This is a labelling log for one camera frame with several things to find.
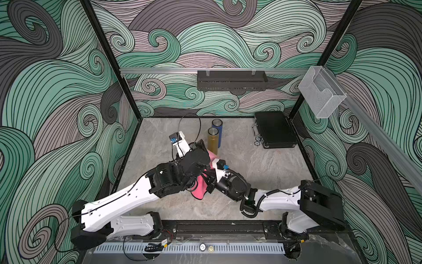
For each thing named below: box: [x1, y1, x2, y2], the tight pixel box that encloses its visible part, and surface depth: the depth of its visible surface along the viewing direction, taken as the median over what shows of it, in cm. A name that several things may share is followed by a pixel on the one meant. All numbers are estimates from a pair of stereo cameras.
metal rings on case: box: [251, 117, 267, 150], surface depth 109 cm
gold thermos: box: [207, 127, 220, 156], surface depth 88 cm
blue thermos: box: [211, 118, 224, 148], surface depth 90 cm
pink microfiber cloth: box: [190, 174, 208, 200], surface depth 71 cm
